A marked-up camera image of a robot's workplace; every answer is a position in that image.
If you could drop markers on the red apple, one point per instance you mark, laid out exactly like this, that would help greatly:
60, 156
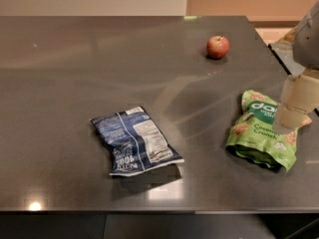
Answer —
217, 47

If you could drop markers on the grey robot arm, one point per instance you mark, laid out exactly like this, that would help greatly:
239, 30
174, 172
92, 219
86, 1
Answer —
305, 46

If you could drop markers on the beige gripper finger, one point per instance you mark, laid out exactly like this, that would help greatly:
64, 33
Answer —
300, 96

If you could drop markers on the blue chip bag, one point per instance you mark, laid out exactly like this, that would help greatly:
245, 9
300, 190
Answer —
136, 143

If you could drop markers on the green coconut crunch bag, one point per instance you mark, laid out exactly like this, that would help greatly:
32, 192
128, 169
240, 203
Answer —
252, 136

